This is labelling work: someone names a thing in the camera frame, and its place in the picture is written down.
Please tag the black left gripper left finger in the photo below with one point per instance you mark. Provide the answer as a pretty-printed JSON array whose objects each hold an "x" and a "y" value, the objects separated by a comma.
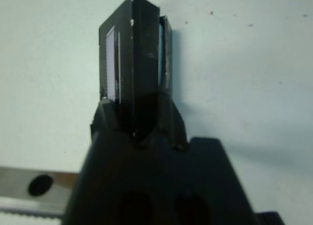
[{"x": 104, "y": 119}]

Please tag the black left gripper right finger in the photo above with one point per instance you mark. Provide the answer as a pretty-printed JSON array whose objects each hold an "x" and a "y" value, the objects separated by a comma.
[{"x": 171, "y": 122}]

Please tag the black box base white insert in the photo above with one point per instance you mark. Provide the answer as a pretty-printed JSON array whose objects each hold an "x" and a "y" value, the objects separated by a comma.
[{"x": 168, "y": 51}]

